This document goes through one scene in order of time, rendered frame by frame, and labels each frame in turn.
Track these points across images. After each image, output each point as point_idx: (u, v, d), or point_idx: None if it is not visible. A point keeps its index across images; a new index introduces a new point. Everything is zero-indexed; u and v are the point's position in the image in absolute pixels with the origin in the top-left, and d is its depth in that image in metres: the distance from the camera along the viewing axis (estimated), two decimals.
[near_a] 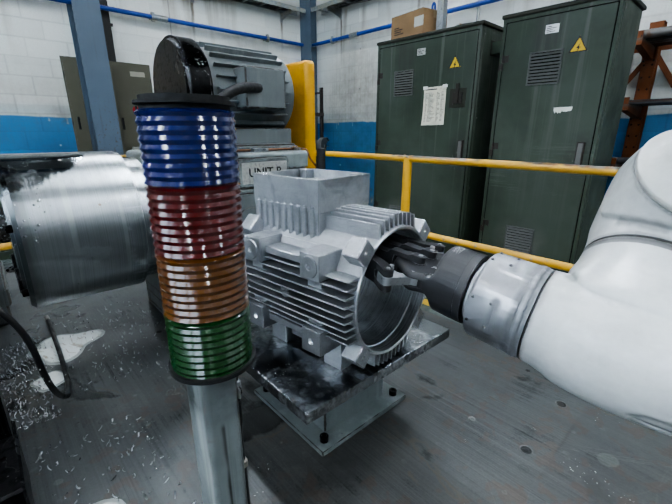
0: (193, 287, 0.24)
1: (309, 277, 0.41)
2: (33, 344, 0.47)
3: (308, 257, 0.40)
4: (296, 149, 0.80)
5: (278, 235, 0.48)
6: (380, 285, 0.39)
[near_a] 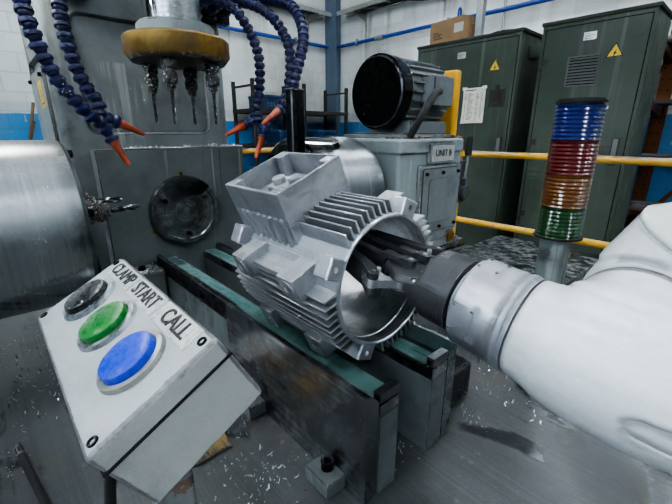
0: (581, 189, 0.51)
1: (291, 298, 0.41)
2: None
3: (283, 282, 0.40)
4: (456, 137, 1.07)
5: (263, 246, 0.48)
6: (365, 287, 0.39)
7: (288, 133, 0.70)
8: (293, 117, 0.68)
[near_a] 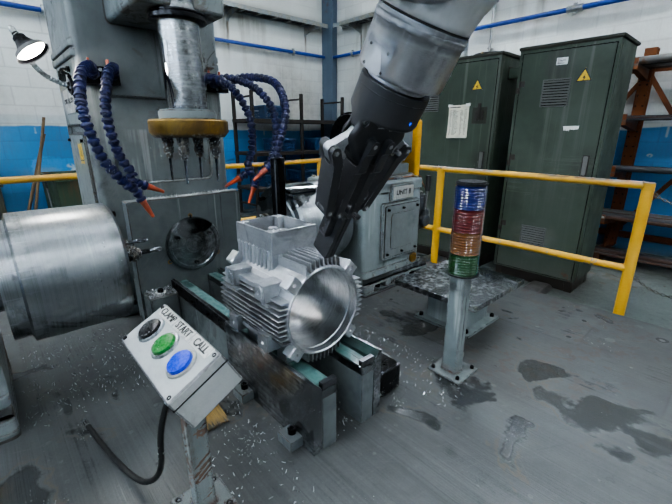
0: (472, 243, 0.74)
1: (259, 299, 0.62)
2: None
3: (258, 286, 0.61)
4: (416, 177, 1.29)
5: (248, 267, 0.69)
6: (328, 153, 0.39)
7: (272, 190, 0.92)
8: (276, 179, 0.91)
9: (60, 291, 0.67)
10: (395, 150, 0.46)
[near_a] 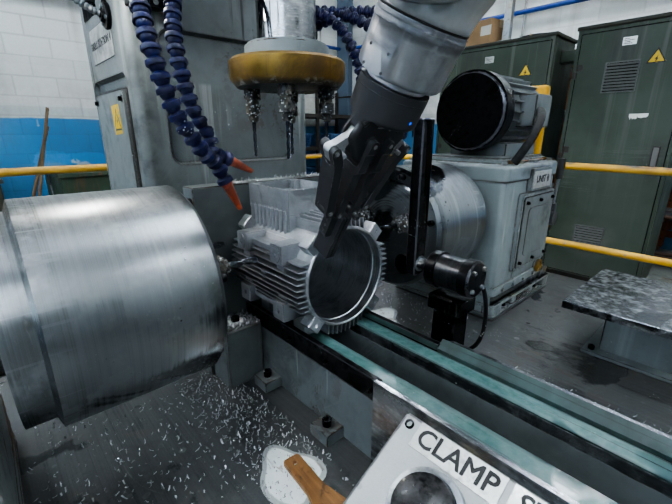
0: None
1: (275, 262, 0.55)
2: (487, 306, 0.65)
3: (274, 247, 0.55)
4: (550, 159, 0.98)
5: (262, 231, 0.63)
6: (329, 153, 0.39)
7: (414, 169, 0.61)
8: (423, 152, 0.59)
9: (113, 345, 0.36)
10: (394, 149, 0.46)
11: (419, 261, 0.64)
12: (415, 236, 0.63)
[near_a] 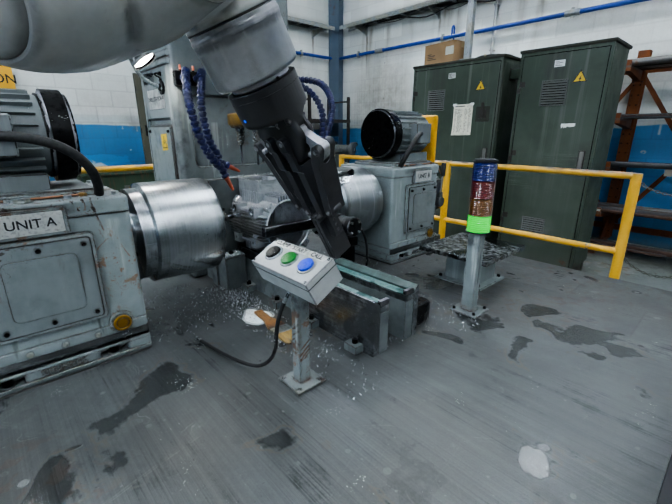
0: (486, 206, 0.97)
1: None
2: (367, 244, 1.20)
3: None
4: (433, 164, 1.53)
5: (245, 203, 1.18)
6: (258, 148, 0.48)
7: (285, 233, 1.12)
8: (280, 234, 1.10)
9: (181, 240, 0.91)
10: (311, 150, 0.40)
11: None
12: None
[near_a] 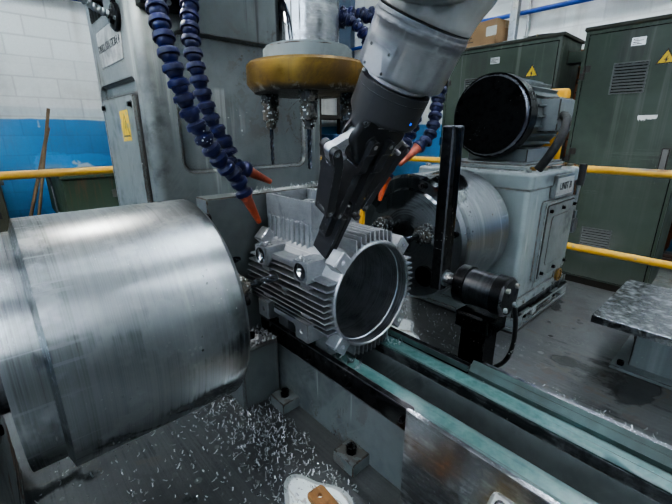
0: None
1: None
2: (517, 323, 0.61)
3: None
4: (571, 165, 0.94)
5: (282, 245, 0.59)
6: (329, 154, 0.39)
7: (442, 179, 0.57)
8: (452, 161, 0.56)
9: (131, 381, 0.33)
10: (395, 150, 0.46)
11: (445, 276, 0.61)
12: (441, 249, 0.60)
